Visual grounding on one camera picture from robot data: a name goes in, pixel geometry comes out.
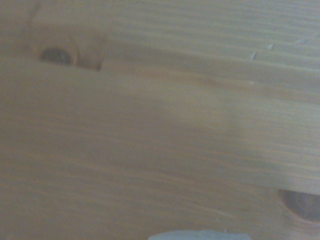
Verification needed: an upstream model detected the clear yellow sanitizer bottle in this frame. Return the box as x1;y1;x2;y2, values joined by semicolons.
147;229;251;240

